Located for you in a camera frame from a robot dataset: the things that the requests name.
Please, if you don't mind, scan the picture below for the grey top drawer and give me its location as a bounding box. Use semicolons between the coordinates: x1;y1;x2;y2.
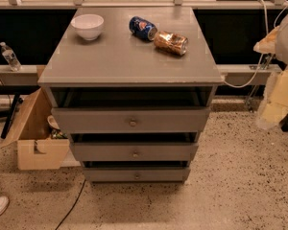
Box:
52;108;209;133

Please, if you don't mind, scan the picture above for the open cardboard box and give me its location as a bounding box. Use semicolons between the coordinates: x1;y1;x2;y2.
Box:
1;88;77;171

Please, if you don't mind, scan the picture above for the metal stand pole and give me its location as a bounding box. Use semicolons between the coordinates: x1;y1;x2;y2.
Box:
245;54;275;112

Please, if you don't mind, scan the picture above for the clear plastic water bottle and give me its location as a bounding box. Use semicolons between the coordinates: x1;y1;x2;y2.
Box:
0;42;21;72

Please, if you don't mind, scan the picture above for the black floor cable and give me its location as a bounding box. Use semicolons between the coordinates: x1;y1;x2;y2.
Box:
54;179;87;230

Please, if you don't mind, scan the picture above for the blue pepsi can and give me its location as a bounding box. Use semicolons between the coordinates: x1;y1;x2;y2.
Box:
129;16;157;41

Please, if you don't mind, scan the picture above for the black leaning bar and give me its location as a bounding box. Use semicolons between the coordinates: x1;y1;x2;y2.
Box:
0;93;20;139

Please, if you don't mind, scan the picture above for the white ceramic bowl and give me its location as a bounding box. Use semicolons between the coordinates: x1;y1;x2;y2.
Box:
70;14;104;40

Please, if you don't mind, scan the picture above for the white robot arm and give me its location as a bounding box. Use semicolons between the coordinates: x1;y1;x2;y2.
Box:
253;14;288;129

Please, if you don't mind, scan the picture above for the grey drawer cabinet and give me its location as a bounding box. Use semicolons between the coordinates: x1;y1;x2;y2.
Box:
38;7;223;171

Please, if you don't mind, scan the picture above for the white cable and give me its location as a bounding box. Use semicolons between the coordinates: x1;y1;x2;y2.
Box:
223;0;288;89

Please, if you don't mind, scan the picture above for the grey drawer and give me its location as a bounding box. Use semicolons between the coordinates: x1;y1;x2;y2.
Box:
84;168;190;182
52;108;209;133
70;143;198;162

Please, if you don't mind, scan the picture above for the crushed gold can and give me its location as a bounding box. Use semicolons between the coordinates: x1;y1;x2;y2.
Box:
154;31;188;56

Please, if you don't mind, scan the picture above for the grey bottom drawer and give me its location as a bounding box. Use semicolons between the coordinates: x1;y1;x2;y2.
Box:
84;168;190;182

